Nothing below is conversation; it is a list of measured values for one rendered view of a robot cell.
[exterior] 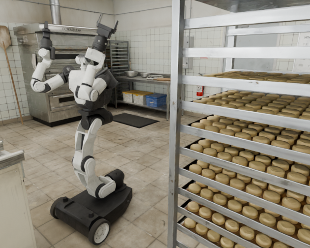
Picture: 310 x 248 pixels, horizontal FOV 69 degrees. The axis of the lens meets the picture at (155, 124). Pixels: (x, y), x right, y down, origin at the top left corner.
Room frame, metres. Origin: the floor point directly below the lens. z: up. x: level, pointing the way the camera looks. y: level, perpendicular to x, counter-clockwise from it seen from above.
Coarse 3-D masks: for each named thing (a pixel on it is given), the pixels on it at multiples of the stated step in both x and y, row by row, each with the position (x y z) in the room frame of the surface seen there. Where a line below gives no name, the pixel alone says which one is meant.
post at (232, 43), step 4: (232, 28) 1.14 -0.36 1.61; (236, 28) 1.14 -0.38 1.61; (228, 36) 1.15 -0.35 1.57; (232, 36) 1.14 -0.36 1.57; (236, 36) 1.15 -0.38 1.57; (228, 40) 1.15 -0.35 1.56; (232, 40) 1.14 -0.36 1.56; (236, 40) 1.15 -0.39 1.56; (228, 44) 1.15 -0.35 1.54; (232, 44) 1.13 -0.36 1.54; (228, 60) 1.14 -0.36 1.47; (232, 60) 1.13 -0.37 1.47; (228, 64) 1.14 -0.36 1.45; (232, 64) 1.14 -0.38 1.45; (228, 68) 1.14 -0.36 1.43; (232, 68) 1.14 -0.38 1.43
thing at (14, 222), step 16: (0, 176) 1.20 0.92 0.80; (16, 176) 1.27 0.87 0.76; (0, 192) 1.19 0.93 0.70; (16, 192) 1.26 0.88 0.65; (0, 208) 1.17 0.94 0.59; (16, 208) 1.24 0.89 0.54; (0, 224) 1.16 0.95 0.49; (16, 224) 1.22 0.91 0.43; (0, 240) 1.14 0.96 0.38; (16, 240) 1.21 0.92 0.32; (32, 240) 1.29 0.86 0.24
